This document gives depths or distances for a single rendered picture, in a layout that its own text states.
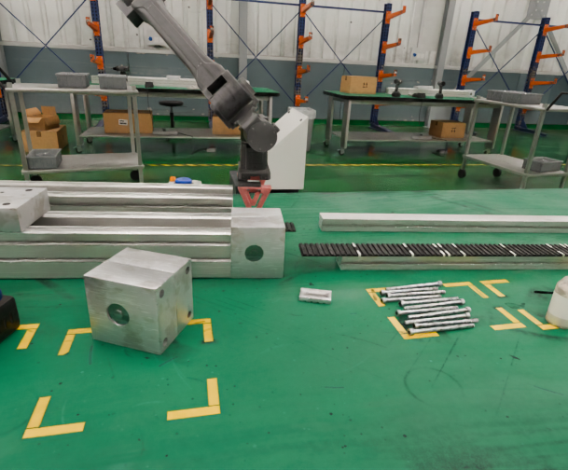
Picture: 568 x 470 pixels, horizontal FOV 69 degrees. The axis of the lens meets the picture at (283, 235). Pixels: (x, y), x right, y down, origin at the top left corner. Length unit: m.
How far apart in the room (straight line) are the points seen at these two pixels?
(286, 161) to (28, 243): 0.72
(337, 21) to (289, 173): 7.68
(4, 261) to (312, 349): 0.51
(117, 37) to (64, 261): 7.72
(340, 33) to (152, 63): 3.53
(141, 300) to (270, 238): 0.26
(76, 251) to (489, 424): 0.62
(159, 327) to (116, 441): 0.14
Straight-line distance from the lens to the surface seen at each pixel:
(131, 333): 0.57
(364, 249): 0.79
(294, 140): 1.21
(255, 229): 0.69
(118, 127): 5.65
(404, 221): 0.99
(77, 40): 8.51
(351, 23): 8.90
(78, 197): 0.92
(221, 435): 0.47
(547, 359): 0.68
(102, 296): 0.57
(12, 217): 0.75
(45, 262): 0.77
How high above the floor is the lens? 1.13
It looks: 22 degrees down
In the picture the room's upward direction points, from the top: 3 degrees clockwise
